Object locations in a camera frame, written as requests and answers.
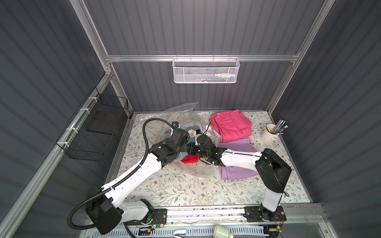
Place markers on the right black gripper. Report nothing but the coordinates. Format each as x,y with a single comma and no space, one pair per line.
195,149

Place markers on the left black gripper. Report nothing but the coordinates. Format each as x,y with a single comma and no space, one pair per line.
184,149

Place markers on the clear plastic vacuum bag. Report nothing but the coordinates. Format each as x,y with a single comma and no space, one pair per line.
188,119

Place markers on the pink cloth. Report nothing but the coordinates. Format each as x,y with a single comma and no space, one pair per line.
232,125

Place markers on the purple cloth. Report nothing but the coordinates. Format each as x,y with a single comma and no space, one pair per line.
237,173

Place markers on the blue grey cloth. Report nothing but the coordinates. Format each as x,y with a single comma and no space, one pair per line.
168,133

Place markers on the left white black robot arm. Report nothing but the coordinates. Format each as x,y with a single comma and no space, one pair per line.
109,210

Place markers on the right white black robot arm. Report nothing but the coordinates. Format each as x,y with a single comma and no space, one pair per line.
272,169

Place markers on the white round bag valve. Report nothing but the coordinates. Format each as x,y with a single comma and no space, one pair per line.
193,133

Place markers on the folded red cloth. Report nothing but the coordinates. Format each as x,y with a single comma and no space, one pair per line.
190,159

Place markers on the floral table mat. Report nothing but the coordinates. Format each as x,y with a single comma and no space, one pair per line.
173,187

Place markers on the white pen cup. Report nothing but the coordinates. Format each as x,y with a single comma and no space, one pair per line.
267,137

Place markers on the items in white basket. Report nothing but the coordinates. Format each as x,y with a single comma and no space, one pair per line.
220,77

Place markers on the bundle of pens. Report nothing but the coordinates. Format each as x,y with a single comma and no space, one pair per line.
279,127

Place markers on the pale green lamp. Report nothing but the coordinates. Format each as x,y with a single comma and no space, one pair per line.
220,231

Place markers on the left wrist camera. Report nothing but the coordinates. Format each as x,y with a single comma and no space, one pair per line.
175,125

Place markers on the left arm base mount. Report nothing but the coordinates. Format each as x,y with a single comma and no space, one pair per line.
157,217

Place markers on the white wire mesh basket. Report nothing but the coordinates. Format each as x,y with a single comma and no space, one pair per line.
185,68

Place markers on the black wire mesh basket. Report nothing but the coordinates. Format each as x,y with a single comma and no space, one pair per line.
97,131

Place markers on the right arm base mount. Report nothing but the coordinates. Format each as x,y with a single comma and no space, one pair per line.
261,214

